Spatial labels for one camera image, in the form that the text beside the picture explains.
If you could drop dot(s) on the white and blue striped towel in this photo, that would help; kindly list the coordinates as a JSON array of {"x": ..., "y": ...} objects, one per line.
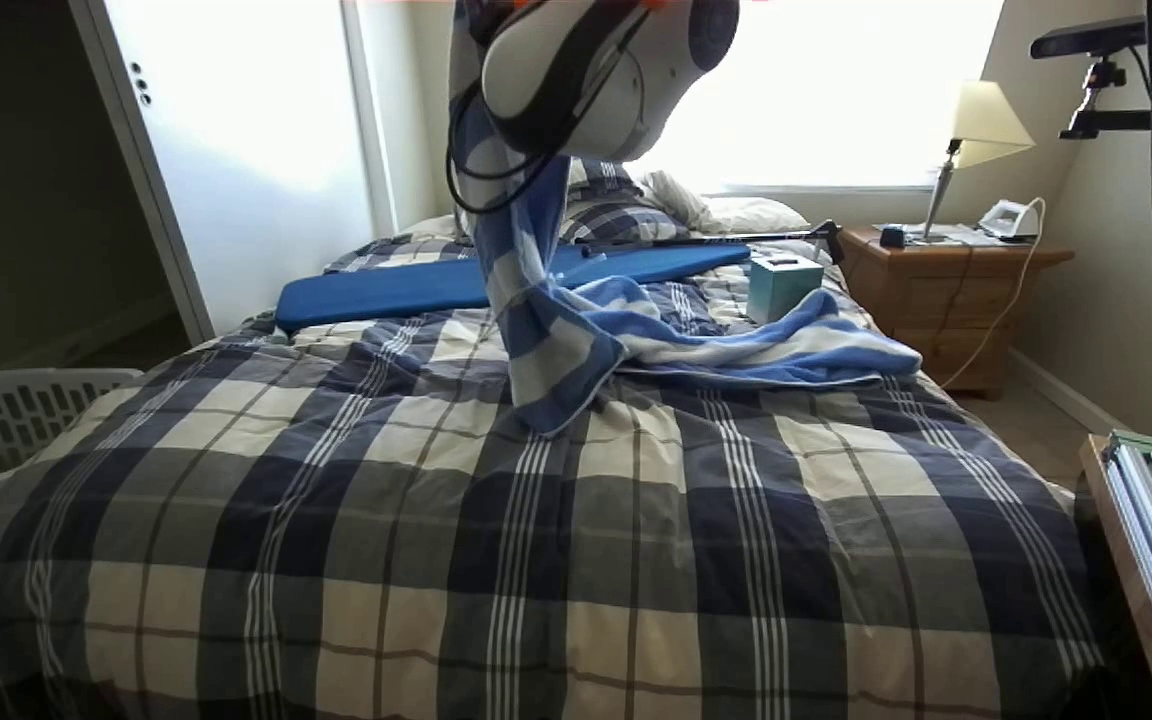
[{"x": 560, "y": 334}]

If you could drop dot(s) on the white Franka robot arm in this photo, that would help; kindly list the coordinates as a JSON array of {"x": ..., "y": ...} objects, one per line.
[{"x": 616, "y": 66}]

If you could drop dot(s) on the plaid pillow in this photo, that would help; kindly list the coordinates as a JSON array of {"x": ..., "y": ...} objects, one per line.
[{"x": 616, "y": 214}]

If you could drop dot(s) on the flat blue padded board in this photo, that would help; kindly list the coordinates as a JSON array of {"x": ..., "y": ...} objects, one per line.
[{"x": 391, "y": 287}]

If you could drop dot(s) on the plaid bed comforter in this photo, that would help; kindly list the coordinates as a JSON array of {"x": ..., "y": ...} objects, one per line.
[{"x": 538, "y": 560}]

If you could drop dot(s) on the small teal tissue box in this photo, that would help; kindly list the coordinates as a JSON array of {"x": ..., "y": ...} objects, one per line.
[{"x": 780, "y": 283}]

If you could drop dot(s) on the wooden nightstand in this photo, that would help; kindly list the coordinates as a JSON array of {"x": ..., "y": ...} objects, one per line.
[{"x": 963, "y": 300}]

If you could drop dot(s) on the white closet door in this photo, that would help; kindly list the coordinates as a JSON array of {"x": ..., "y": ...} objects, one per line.
[{"x": 250, "y": 146}]

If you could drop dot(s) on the white desk phone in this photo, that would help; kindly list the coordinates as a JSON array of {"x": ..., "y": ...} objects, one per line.
[{"x": 1011, "y": 219}]

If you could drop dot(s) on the table lamp with white shade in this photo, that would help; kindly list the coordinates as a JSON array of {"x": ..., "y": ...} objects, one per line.
[{"x": 991, "y": 125}]

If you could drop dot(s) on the white plastic laundry basket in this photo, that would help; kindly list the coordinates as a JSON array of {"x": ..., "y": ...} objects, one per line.
[{"x": 1, "y": 442}]

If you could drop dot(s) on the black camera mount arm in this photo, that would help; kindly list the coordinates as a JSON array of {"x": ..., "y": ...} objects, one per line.
[{"x": 1137, "y": 121}]

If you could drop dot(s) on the black bar camera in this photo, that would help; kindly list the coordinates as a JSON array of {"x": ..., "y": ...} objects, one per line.
[{"x": 1123, "y": 31}]

